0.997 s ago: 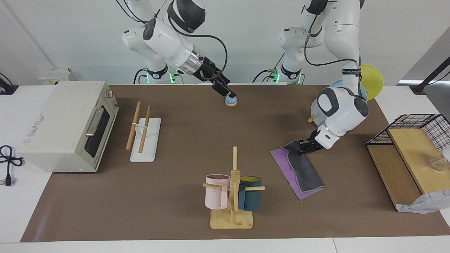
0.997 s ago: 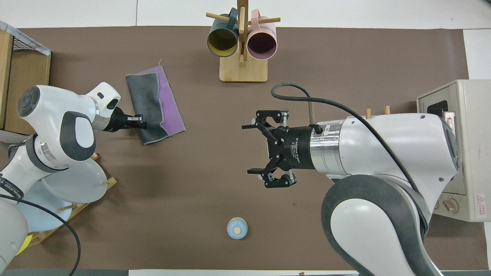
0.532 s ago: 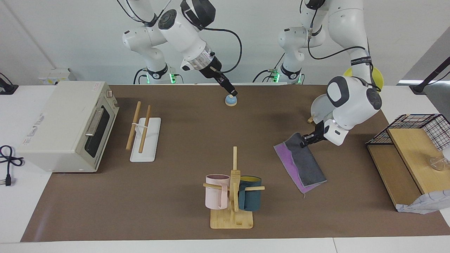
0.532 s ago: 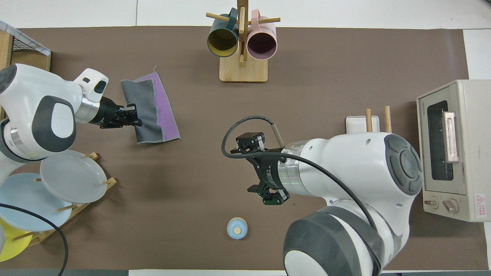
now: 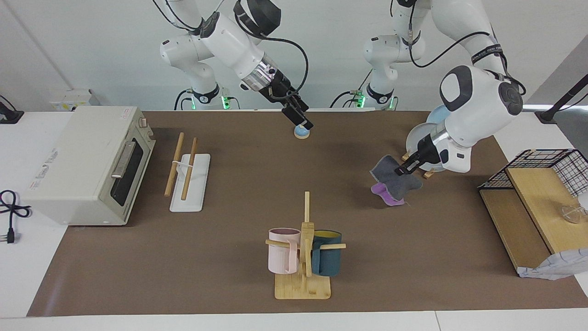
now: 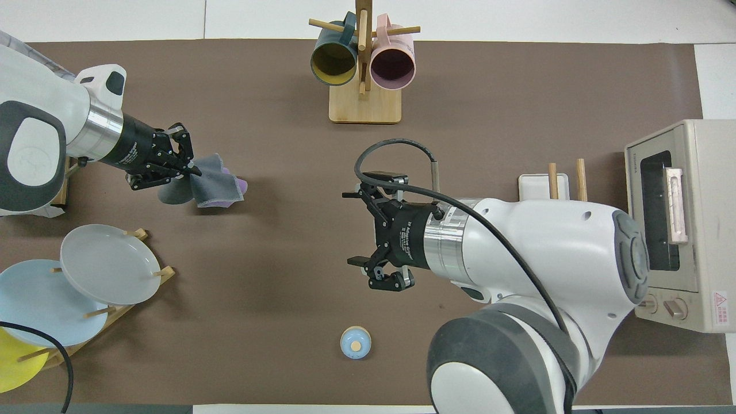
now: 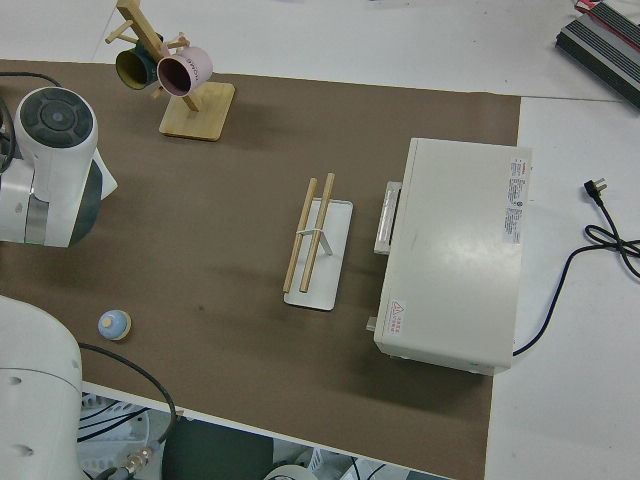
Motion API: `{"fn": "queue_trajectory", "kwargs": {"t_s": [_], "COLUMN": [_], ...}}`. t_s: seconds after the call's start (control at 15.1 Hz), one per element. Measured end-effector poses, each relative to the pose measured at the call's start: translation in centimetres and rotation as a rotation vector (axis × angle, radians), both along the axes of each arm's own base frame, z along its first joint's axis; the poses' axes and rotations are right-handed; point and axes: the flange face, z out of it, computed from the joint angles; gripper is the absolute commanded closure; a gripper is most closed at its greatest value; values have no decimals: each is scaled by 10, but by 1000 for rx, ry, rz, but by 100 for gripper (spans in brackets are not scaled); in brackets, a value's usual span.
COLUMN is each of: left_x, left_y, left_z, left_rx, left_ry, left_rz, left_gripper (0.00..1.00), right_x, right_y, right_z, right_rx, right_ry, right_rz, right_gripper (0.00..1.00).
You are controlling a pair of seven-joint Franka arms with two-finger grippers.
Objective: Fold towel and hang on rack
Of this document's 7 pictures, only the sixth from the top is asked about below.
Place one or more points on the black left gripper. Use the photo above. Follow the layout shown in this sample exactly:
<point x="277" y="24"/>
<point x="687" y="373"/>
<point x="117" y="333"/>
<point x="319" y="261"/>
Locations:
<point x="141" y="149"/>

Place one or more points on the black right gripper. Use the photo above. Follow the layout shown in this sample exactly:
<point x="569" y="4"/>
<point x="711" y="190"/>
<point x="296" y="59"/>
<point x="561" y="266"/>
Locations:
<point x="402" y="236"/>

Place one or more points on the purple and grey towel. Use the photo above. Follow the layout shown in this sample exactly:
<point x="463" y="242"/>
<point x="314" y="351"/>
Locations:
<point x="215" y="184"/>

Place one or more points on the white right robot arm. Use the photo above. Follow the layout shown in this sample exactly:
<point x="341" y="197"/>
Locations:
<point x="546" y="259"/>

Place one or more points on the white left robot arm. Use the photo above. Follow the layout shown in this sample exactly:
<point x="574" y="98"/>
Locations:
<point x="34" y="98"/>

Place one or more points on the wooden plate rack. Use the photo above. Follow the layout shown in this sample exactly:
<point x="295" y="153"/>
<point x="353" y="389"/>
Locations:
<point x="167" y="273"/>

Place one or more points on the white towel rack wooden rods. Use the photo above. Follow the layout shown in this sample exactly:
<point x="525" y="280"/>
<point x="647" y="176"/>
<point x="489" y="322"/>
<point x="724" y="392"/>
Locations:
<point x="537" y="187"/>

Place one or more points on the blue round call bell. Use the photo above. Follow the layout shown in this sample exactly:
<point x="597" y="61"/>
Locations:
<point x="355" y="342"/>

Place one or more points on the wooden shelf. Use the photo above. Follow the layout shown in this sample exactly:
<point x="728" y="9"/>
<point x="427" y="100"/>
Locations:
<point x="60" y="195"/>

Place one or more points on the grey plate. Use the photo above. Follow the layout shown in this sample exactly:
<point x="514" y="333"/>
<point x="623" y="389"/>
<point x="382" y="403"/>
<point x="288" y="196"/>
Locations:
<point x="109" y="264"/>

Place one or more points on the wooden mug tree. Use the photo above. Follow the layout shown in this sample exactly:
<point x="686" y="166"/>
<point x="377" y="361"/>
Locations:
<point x="365" y="106"/>

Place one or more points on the brown table mat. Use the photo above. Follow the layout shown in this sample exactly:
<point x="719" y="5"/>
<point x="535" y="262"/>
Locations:
<point x="259" y="259"/>

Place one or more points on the marble patterned white sheet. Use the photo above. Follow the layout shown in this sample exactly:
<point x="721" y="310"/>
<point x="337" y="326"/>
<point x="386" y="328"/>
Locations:
<point x="57" y="69"/>
<point x="34" y="213"/>

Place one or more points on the pink mug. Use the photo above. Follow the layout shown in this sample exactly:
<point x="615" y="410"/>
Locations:
<point x="393" y="66"/>

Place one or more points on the dark teal mug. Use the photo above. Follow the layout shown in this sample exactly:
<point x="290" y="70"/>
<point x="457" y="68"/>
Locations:
<point x="333" y="60"/>

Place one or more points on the light blue plate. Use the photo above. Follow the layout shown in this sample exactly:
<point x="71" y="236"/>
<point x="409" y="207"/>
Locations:
<point x="40" y="305"/>

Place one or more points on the yellow plate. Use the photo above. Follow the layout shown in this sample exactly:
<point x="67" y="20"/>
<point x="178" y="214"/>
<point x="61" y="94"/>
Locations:
<point x="14" y="362"/>

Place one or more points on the beige toaster oven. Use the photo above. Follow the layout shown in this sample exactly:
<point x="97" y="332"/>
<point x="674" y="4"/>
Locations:
<point x="707" y="172"/>

